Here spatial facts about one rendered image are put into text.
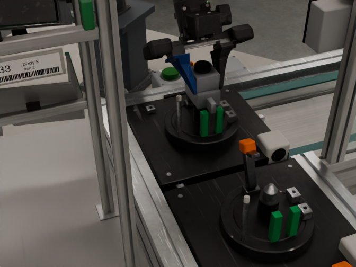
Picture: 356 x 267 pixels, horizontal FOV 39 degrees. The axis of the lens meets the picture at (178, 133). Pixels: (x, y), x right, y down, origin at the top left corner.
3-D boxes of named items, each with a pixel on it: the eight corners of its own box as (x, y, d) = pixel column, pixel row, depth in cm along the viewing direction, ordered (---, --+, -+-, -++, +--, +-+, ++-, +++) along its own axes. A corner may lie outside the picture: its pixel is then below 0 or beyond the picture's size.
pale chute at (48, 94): (14, 126, 93) (11, 102, 93) (85, 118, 94) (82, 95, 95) (-30, 94, 65) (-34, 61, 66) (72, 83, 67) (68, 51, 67)
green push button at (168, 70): (159, 76, 113) (159, 68, 112) (176, 72, 114) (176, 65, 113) (165, 85, 110) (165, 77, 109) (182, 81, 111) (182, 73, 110)
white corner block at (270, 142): (254, 151, 92) (256, 133, 90) (276, 145, 93) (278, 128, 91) (266, 167, 89) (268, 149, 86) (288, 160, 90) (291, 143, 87)
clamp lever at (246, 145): (242, 186, 78) (238, 140, 76) (254, 183, 79) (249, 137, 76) (253, 194, 75) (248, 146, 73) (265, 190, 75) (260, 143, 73)
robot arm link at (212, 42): (133, 14, 86) (141, 6, 80) (232, -2, 91) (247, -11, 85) (143, 61, 87) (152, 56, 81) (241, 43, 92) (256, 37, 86)
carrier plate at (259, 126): (123, 115, 101) (122, 106, 100) (231, 91, 108) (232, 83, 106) (161, 194, 84) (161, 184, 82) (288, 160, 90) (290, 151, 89)
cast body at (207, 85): (184, 91, 92) (184, 58, 88) (206, 86, 93) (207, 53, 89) (202, 116, 86) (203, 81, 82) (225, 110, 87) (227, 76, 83)
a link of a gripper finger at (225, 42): (176, 45, 87) (182, 42, 84) (224, 37, 90) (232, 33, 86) (178, 57, 88) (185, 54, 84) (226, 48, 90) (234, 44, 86)
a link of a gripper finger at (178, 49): (162, 47, 86) (169, 44, 82) (212, 38, 88) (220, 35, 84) (165, 59, 86) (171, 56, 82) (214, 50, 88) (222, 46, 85)
